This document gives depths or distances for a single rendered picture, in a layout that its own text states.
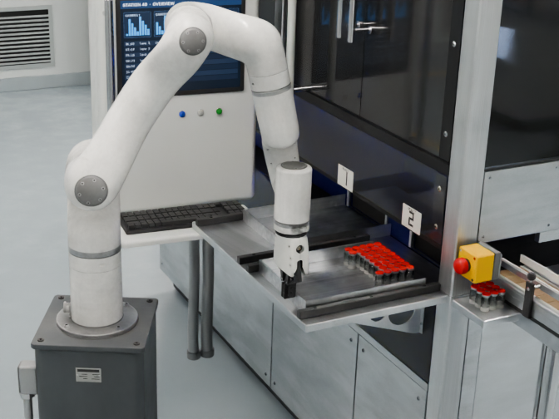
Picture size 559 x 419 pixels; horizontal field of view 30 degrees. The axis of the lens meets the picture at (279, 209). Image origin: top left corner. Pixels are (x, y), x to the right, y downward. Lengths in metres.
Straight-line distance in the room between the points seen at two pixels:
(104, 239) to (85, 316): 0.20
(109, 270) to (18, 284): 2.36
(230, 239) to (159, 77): 0.78
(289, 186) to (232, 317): 1.61
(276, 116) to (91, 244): 0.50
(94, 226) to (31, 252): 2.70
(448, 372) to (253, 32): 1.03
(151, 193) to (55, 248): 1.84
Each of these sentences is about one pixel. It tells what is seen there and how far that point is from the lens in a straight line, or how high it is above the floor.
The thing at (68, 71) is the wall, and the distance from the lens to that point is 7.95.
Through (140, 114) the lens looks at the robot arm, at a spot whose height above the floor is 1.38.
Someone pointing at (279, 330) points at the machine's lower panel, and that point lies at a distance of 3.55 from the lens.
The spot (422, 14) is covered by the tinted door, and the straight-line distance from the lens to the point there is 2.61.
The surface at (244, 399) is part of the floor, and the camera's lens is 3.83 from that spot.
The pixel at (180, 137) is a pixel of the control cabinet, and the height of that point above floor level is 1.03.
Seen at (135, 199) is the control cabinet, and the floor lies 0.84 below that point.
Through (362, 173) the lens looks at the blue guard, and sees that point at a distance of 2.90.
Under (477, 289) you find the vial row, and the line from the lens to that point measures 2.58.
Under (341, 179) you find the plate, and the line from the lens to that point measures 3.01.
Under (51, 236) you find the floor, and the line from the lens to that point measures 5.23.
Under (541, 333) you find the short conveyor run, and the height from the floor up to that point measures 0.86.
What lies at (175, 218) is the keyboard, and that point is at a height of 0.83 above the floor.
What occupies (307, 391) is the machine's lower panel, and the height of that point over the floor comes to 0.22.
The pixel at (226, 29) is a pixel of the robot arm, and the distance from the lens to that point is 2.29.
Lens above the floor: 2.01
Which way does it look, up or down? 21 degrees down
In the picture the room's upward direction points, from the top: 2 degrees clockwise
